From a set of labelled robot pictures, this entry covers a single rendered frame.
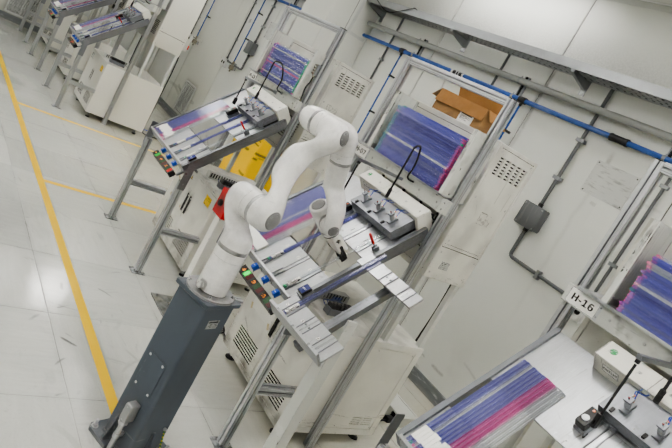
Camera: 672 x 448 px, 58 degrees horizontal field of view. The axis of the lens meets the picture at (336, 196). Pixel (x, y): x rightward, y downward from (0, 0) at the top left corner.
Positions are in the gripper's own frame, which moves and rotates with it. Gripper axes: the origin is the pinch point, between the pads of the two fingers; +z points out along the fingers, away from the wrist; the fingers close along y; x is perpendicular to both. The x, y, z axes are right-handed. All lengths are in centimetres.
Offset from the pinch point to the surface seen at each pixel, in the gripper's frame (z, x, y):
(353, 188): 7, -32, 43
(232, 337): 55, 61, 53
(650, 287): -13, -61, -106
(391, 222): -0.4, -27.2, -1.1
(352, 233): 3.7, -12.3, 11.9
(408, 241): 6.8, -28.3, -9.9
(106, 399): 2, 114, 12
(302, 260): -0.9, 14.6, 11.0
